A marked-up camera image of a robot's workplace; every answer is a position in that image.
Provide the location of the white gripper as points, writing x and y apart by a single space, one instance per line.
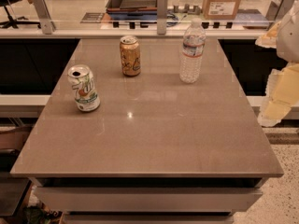
289 36

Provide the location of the white green 7up can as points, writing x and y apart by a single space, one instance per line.
82 83

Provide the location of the gold soda can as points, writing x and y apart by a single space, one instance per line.
130 56

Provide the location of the cardboard box with label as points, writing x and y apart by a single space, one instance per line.
220 9

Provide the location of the clear plastic water bottle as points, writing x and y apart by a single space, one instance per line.
192 51

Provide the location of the right metal railing post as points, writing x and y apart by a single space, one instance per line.
278 8

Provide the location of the metal railing post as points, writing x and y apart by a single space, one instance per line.
46 22
278 8
161 16

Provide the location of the middle metal railing post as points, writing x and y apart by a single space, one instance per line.
161 16

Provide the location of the left metal railing post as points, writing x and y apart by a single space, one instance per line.
46 22

